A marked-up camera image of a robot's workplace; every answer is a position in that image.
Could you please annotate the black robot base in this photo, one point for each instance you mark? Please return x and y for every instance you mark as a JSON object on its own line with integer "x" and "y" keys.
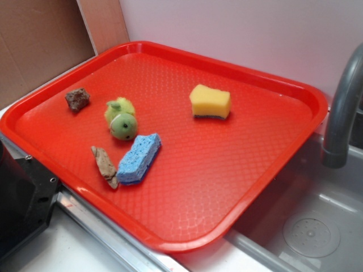
{"x": 28, "y": 193}

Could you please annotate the yellow sponge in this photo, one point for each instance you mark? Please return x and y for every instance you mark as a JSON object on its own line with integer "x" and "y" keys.
{"x": 210, "y": 102}

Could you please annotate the blue sponge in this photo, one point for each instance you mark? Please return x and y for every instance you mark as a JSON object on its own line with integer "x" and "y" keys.
{"x": 136, "y": 162}

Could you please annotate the red plastic tray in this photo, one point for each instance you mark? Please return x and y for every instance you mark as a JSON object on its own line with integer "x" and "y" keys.
{"x": 208, "y": 170}

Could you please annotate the green plush toy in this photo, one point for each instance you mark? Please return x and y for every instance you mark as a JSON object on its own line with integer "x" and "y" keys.
{"x": 121, "y": 119}

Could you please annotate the brown wood piece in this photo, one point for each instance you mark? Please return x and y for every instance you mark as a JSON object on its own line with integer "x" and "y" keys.
{"x": 105, "y": 166}

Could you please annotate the brown rock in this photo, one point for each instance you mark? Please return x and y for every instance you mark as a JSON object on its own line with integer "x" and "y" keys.
{"x": 77, "y": 99}

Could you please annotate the grey toy sink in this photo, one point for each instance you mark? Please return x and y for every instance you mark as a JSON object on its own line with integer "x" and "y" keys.
{"x": 309, "y": 218}

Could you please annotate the grey faucet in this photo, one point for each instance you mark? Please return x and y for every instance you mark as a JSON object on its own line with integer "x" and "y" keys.
{"x": 344, "y": 125}

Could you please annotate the brown cardboard panel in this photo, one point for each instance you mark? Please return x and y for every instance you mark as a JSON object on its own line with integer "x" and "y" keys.
{"x": 41, "y": 40}

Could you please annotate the metal rail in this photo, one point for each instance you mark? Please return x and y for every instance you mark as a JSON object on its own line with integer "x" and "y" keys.
{"x": 125, "y": 249}

